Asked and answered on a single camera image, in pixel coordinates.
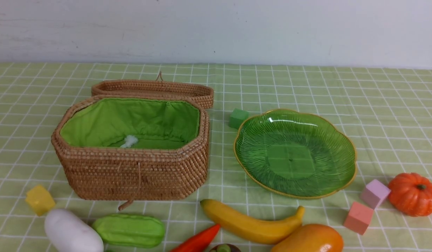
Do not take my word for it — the green glass leaf plate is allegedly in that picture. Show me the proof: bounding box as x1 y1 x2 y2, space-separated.
233 109 357 199

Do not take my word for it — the red chili pepper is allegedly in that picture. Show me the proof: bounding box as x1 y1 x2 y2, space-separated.
170 224 221 252

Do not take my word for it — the orange yellow mango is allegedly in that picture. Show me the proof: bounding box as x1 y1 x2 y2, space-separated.
270 224 344 252

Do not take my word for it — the green bitter gourd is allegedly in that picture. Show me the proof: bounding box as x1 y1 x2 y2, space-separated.
91 213 166 249

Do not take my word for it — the salmon foam cube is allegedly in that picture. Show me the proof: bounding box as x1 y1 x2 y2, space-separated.
343 202 374 236

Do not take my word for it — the yellow banana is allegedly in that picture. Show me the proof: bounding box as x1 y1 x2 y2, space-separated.
200 199 305 245

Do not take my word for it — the white radish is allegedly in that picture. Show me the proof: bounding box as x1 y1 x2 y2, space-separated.
44 209 104 252

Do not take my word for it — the woven rattan basket lid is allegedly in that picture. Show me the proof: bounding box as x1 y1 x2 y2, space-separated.
91 72 214 109

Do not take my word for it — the green foam cube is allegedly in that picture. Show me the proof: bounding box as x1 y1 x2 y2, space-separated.
228 108 250 129

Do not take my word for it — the orange pumpkin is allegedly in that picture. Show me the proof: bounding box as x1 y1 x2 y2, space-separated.
388 173 432 217

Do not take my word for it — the dark purple mangosteen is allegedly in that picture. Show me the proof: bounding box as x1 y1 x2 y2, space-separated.
209 243 241 252

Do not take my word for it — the yellow foam cube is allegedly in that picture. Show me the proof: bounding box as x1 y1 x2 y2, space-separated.
25 184 56 216

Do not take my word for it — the woven rattan basket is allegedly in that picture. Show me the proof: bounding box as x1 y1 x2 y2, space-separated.
51 95 210 210

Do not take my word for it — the pink foam cube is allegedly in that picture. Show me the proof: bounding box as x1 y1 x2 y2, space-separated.
360 179 391 209

